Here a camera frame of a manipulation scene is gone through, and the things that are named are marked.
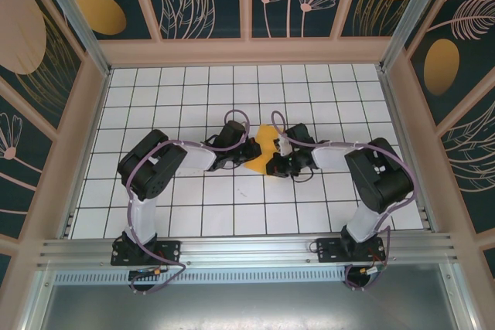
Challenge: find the yellow paper sheet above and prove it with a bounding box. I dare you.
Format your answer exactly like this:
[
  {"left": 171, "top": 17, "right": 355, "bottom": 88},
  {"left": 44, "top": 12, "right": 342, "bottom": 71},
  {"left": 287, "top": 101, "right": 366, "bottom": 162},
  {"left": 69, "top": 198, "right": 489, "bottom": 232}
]
[{"left": 244, "top": 124, "right": 280, "bottom": 179}]

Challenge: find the grey metal sheet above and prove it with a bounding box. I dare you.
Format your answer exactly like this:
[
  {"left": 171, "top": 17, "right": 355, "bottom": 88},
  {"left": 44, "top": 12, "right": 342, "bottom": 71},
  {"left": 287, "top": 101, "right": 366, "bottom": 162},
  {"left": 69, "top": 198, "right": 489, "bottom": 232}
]
[{"left": 22, "top": 282, "right": 476, "bottom": 330}]

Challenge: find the aluminium mounting rail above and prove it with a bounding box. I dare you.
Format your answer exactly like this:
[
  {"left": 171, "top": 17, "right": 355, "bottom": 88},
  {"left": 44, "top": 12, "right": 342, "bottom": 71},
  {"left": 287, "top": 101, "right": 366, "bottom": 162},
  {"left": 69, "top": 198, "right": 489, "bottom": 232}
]
[{"left": 36, "top": 232, "right": 461, "bottom": 269}]

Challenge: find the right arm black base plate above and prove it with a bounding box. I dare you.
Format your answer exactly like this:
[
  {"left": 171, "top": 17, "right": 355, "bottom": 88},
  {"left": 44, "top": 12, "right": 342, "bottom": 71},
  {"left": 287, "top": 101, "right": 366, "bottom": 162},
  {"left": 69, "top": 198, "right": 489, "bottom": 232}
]
[{"left": 316, "top": 237, "right": 387, "bottom": 265}]

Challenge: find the slotted grey cable duct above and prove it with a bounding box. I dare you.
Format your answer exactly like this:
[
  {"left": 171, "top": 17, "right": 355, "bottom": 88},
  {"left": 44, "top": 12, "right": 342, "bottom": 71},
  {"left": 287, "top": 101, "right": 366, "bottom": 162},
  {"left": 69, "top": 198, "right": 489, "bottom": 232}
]
[{"left": 53, "top": 270, "right": 349, "bottom": 284}]

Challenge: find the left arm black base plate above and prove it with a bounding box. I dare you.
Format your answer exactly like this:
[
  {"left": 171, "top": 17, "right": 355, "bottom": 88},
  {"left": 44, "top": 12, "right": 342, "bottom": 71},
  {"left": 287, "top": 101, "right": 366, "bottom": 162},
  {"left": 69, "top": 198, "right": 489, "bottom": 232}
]
[{"left": 111, "top": 240, "right": 183, "bottom": 267}]

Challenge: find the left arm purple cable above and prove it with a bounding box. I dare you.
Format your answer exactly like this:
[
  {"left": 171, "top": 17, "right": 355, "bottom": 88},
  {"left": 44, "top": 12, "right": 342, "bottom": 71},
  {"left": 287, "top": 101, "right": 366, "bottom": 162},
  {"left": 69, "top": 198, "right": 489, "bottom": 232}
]
[{"left": 125, "top": 108, "right": 251, "bottom": 295}]

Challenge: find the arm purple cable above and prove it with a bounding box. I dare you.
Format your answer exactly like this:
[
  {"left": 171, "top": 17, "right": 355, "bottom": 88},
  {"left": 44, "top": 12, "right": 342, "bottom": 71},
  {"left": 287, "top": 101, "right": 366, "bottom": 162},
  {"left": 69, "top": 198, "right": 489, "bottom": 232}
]
[
  {"left": 125, "top": 108, "right": 251, "bottom": 295},
  {"left": 270, "top": 110, "right": 418, "bottom": 292}
]

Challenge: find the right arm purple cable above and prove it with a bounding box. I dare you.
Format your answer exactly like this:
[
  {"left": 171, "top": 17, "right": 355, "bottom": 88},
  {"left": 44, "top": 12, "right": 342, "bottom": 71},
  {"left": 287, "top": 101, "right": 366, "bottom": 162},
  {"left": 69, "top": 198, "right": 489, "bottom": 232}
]
[{"left": 270, "top": 110, "right": 418, "bottom": 292}]

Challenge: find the aluminium corner post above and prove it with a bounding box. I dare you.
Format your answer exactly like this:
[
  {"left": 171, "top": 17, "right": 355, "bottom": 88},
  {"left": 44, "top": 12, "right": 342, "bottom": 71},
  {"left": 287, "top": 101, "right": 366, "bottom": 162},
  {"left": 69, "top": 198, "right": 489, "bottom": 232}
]
[
  {"left": 378, "top": 0, "right": 463, "bottom": 72},
  {"left": 30, "top": 0, "right": 113, "bottom": 78}
]

